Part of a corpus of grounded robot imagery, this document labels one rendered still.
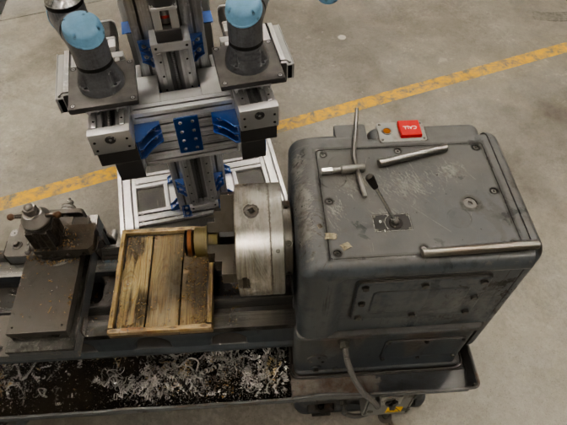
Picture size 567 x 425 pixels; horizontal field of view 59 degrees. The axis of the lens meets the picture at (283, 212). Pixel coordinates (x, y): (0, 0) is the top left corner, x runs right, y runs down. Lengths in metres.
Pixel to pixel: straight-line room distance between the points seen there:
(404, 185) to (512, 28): 3.20
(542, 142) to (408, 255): 2.41
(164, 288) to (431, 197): 0.83
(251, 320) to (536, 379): 1.51
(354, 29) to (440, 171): 2.81
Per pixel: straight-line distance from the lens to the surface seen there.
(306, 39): 3.99
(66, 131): 3.52
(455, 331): 1.63
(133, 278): 1.65
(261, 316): 1.55
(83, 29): 1.70
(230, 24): 1.71
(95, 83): 1.77
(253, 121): 1.75
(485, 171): 1.45
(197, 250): 1.41
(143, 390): 1.85
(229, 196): 1.38
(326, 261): 1.19
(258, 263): 1.29
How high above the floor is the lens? 2.27
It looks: 54 degrees down
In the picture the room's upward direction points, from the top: straight up
